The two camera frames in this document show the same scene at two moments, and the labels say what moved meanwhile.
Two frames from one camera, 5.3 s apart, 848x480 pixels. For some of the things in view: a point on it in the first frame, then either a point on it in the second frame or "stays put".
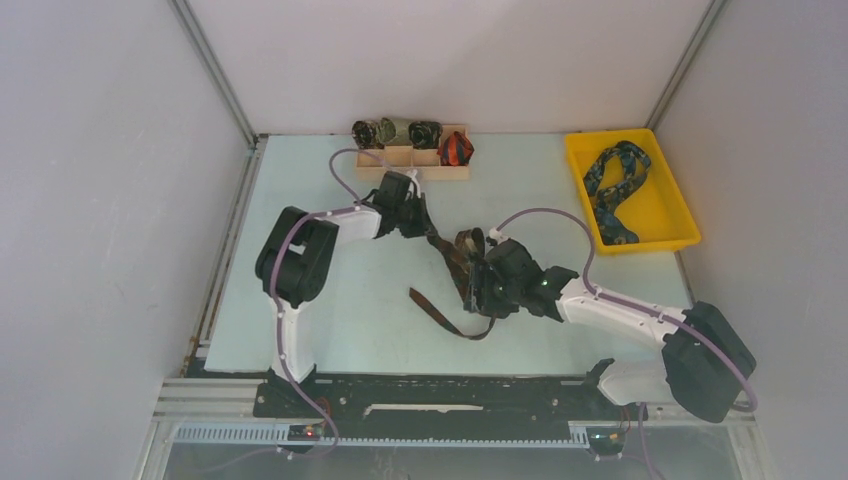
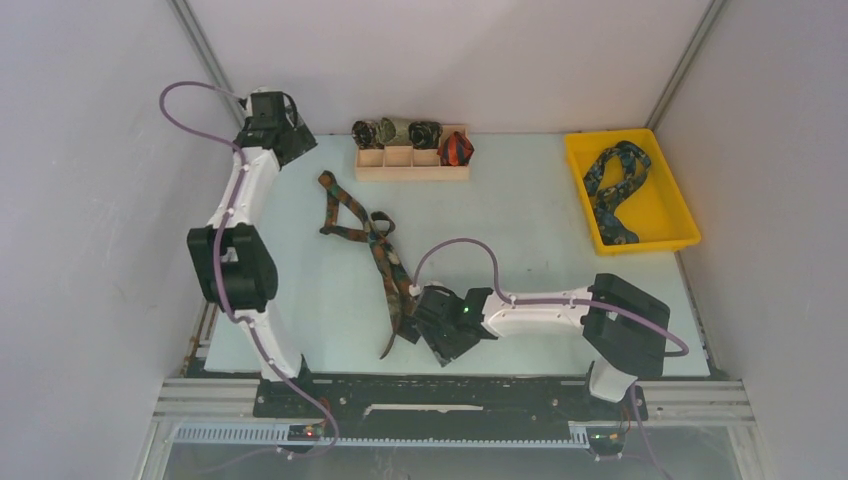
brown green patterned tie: x=467 y=248 -> x=346 y=216
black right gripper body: x=498 y=297 -> x=443 y=343
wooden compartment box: x=426 y=162 stays put
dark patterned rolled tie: x=364 y=133 stays put
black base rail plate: x=391 y=407 stays put
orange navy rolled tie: x=455 y=150 stays put
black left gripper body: x=409 y=220 -> x=299 y=140
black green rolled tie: x=424 y=134 stays put
